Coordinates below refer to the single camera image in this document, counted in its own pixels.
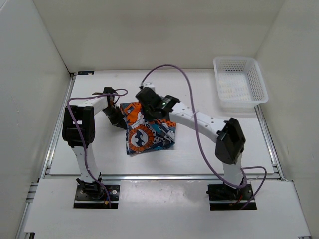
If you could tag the white plastic mesh basket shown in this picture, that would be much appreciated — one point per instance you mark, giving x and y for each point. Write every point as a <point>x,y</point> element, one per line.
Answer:
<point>240,84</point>

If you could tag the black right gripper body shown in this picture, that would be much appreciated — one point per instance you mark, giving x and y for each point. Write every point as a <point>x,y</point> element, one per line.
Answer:
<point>148,112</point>

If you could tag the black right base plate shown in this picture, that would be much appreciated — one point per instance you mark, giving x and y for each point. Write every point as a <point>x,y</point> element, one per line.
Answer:
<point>224,198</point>

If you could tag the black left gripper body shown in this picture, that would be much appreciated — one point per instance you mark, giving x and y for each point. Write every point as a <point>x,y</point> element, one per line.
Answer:
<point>115,115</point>

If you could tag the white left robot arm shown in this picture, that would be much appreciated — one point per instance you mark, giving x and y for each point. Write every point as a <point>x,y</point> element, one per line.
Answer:
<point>79,132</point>

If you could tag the white front cover board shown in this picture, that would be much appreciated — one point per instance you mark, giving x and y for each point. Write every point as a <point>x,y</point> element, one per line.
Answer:
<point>165,210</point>

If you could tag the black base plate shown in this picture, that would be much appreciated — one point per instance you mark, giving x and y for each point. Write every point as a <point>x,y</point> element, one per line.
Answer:
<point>224,198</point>
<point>83,200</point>

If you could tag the aluminium table frame rail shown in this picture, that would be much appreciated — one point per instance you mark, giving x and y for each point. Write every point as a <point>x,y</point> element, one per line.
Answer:
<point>181,163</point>

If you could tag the colourful patterned shorts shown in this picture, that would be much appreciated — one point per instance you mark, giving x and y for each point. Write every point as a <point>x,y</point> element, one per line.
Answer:
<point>143,135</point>

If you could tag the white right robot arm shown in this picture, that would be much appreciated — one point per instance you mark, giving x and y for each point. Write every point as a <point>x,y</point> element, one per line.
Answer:
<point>226,134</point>

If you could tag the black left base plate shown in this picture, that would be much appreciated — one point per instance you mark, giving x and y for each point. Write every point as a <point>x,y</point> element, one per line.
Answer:
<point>83,200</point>

